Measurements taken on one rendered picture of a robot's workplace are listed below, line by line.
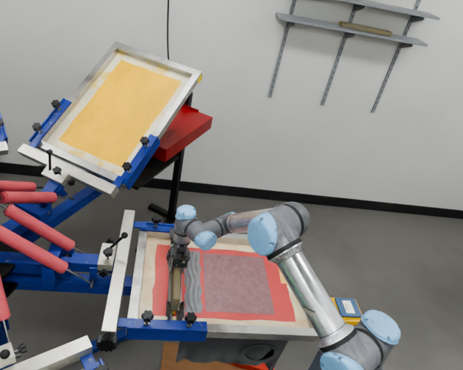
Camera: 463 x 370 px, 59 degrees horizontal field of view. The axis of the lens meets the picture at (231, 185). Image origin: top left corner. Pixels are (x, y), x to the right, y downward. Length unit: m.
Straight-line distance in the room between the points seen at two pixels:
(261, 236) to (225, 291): 0.70
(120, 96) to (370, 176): 2.74
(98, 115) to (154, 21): 1.21
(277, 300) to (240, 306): 0.18
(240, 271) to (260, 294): 0.15
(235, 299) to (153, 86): 1.26
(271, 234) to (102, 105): 1.49
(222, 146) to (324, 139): 0.95
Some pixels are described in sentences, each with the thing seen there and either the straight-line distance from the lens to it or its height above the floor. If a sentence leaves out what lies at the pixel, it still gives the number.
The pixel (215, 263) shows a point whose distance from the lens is 1.97.
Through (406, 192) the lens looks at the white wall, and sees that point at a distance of 4.64.
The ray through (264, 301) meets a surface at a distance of 1.88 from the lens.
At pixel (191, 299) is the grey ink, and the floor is 0.96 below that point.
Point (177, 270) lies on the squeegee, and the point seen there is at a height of 1.06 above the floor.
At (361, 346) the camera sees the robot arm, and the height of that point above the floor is 1.43.
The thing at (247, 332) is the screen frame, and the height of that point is 0.99.
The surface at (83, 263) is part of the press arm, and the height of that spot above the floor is 1.04.
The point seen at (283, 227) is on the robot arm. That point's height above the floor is 1.61.
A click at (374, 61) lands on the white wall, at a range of 3.76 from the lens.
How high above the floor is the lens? 2.34
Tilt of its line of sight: 34 degrees down
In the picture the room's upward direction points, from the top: 13 degrees clockwise
